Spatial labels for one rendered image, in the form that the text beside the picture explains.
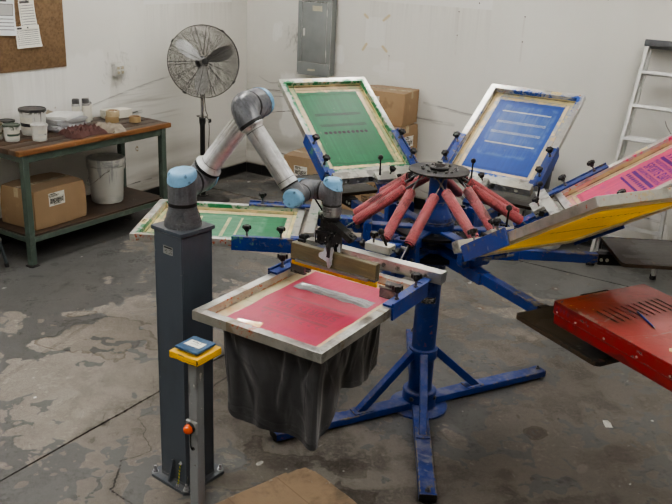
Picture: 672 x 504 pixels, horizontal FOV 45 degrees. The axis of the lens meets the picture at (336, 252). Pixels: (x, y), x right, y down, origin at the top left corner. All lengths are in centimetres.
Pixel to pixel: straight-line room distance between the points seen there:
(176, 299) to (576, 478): 205
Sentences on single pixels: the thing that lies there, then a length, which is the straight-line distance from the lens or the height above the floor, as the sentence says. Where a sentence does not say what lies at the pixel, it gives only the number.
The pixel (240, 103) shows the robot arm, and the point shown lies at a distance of 312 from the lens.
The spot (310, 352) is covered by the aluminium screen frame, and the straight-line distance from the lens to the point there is 280.
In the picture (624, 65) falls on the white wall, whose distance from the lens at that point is 703.
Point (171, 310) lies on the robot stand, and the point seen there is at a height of 85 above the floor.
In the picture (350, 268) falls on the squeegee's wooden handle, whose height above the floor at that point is 110.
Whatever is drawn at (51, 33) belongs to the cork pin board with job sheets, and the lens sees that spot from 697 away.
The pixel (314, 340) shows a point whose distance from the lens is 295.
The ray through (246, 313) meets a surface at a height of 96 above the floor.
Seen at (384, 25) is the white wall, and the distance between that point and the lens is 782.
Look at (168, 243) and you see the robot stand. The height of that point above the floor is 114.
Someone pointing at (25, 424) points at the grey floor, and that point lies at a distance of 442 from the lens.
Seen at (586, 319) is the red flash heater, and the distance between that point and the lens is 299.
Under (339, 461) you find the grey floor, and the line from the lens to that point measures 400.
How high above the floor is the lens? 226
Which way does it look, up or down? 20 degrees down
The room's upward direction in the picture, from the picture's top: 3 degrees clockwise
